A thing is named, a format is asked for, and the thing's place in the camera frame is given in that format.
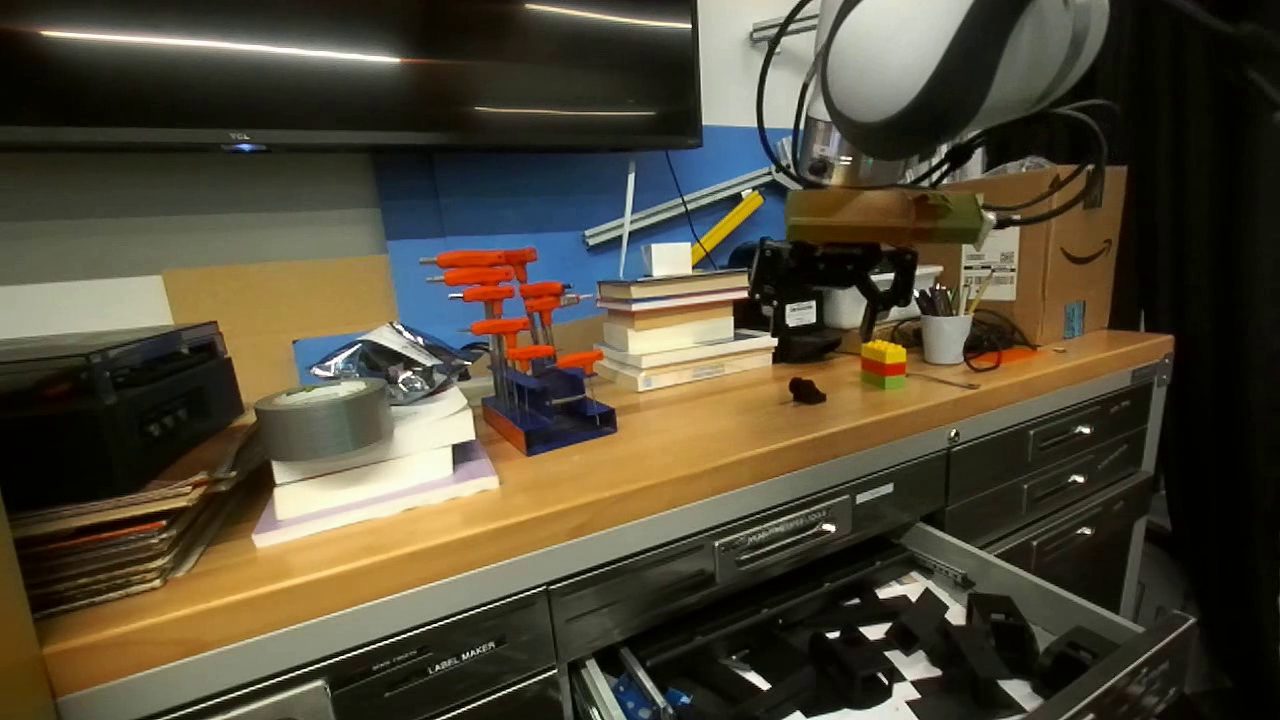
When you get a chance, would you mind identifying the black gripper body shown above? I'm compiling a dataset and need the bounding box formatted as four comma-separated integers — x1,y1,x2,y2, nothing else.
787,245,883,285

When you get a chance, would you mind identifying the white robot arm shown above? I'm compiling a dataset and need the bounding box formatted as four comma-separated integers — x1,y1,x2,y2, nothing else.
755,0,1112,338

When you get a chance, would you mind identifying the grey drawer cabinet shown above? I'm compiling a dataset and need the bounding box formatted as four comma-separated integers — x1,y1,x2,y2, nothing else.
45,338,1167,720

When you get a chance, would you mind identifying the open grey metal drawer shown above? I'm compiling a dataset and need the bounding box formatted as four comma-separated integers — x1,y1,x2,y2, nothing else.
566,524,1195,720

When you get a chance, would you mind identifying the black label printer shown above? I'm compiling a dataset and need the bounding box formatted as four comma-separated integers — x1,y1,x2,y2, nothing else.
731,241,839,365

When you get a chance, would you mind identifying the white pen cup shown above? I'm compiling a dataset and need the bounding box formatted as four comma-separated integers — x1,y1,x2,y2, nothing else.
914,289,970,367

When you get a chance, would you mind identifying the colourful toy block stack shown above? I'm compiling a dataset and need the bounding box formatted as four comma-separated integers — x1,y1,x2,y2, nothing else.
859,342,909,392

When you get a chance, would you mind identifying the stack of books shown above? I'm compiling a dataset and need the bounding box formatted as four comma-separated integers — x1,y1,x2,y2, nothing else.
596,272,775,392

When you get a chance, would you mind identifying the cardboard box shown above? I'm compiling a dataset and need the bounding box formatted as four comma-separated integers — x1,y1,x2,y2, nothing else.
951,166,1127,344

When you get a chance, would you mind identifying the black and white marker board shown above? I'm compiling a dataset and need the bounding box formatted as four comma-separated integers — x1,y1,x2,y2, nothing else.
800,574,1047,720

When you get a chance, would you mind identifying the crumpled foil bag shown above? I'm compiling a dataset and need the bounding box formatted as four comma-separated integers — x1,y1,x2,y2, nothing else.
310,321,483,401

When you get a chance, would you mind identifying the white foam block stack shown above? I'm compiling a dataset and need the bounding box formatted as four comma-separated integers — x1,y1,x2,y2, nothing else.
252,388,500,548

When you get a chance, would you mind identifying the black electronic device box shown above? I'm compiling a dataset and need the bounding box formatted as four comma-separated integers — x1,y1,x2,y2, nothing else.
0,321,244,510

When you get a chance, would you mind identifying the stack of flat boards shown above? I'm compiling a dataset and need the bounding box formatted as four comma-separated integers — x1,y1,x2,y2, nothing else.
10,425,265,617

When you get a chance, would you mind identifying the wrist camera wooden mount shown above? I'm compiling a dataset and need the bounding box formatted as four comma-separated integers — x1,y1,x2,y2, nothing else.
783,190,991,245

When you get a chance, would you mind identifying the black cable loop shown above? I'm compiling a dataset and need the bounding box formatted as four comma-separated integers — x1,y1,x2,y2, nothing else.
959,309,1038,378

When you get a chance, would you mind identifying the aluminium rail on wall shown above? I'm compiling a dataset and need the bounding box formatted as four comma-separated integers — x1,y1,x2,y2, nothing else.
581,169,775,249

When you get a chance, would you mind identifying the orange handled hex key set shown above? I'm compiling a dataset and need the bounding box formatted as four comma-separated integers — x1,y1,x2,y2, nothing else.
431,249,617,456

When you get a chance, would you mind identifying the grey duct tape roll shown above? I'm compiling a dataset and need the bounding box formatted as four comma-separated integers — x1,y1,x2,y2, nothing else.
256,380,392,461

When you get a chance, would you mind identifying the wall mounted black monitor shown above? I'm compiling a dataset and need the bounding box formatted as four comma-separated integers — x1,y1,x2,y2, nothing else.
0,0,703,153

